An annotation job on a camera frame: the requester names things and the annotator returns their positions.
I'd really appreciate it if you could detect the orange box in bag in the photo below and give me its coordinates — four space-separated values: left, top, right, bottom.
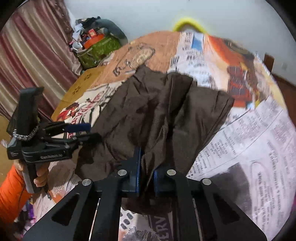
84 29 105 49

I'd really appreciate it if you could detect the wooden bed headboard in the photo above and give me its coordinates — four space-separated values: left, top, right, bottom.
263 54 295 112

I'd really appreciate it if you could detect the newspaper print bedspread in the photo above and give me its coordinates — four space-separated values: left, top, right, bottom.
32 31 296 241

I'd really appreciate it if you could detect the left hand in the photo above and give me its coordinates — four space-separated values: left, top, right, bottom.
14 160 50 187

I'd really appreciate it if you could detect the dark brown garment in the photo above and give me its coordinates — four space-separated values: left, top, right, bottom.
75 66 234 215

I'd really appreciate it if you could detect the orange left sleeve forearm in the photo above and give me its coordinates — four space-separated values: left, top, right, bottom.
0 166 31 226

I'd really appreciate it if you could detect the green fabric storage bag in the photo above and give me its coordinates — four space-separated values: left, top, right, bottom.
76 36 121 69

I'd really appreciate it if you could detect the yellow curved tube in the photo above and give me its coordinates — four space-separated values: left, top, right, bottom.
173 17 207 33

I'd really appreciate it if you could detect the striped maroon curtain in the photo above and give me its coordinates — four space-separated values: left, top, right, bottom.
1 1 82 119

